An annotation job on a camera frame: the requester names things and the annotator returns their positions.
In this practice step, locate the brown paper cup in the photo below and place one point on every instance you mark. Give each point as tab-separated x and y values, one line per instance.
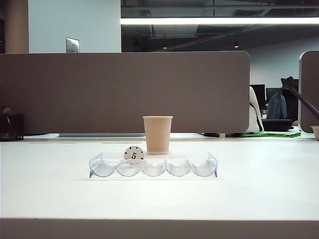
157	134

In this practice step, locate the white poker chip 5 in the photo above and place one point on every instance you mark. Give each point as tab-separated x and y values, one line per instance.
134	155

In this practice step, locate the clear plastic chip tray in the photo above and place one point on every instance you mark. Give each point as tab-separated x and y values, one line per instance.
153	170

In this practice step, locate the wide brown desk divider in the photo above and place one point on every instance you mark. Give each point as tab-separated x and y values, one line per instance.
112	92

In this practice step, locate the white divider foot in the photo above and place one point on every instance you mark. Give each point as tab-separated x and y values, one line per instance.
222	135

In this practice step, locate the black computer monitor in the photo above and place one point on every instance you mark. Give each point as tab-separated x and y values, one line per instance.
260	95

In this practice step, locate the white ceiling light strip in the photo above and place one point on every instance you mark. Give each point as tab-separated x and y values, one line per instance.
211	20

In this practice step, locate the green tape strip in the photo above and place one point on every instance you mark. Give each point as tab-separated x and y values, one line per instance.
271	134

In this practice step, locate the grey jacket on chair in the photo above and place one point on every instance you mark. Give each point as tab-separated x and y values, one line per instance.
277	107

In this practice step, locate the black office chair seat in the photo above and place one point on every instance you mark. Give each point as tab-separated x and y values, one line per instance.
277	124

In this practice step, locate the black slanted pole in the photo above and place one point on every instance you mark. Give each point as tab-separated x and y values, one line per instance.
302	98

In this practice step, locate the black mesh pen holder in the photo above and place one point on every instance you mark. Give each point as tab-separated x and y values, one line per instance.
11	127

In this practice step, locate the clear items in pen holder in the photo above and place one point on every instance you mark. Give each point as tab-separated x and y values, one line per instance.
5	110

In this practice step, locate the narrow brown desk divider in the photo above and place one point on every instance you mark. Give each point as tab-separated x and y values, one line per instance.
310	82

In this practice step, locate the small beige paper bowl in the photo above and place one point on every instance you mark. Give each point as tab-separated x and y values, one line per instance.
315	132

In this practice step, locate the grey divider base rail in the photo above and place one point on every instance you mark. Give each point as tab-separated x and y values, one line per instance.
99	134

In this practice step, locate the metal wall outlet plate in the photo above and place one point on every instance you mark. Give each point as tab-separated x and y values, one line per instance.
72	45

